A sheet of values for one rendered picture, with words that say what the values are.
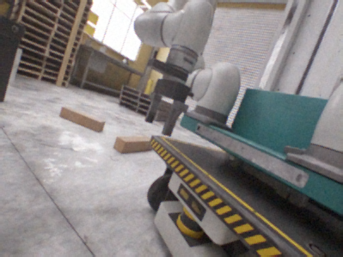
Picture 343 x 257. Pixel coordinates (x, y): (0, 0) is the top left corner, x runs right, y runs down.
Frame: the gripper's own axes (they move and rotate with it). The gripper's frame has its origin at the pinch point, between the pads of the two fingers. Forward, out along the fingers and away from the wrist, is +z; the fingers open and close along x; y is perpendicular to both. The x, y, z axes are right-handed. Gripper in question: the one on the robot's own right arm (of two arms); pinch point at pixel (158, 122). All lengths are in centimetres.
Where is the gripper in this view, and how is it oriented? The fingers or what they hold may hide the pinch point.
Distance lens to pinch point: 53.2
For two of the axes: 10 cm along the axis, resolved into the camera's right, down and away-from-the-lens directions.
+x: -5.0, -2.8, 8.2
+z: -3.6, 9.3, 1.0
